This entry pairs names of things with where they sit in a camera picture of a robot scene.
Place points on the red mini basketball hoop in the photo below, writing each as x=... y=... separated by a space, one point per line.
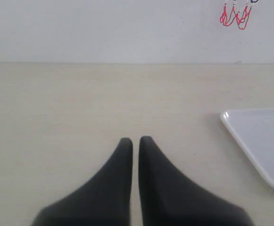
x=231 y=14

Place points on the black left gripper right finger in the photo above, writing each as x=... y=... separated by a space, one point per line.
x=169 y=198

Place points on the white rectangular plastic tray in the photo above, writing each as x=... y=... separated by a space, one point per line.
x=253 y=131

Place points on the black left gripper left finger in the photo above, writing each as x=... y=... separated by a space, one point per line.
x=104 y=200

